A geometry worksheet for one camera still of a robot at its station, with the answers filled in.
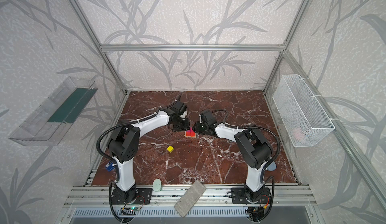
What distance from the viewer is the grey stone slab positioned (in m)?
0.69

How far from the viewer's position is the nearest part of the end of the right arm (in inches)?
28.1

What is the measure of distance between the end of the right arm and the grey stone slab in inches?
10.6
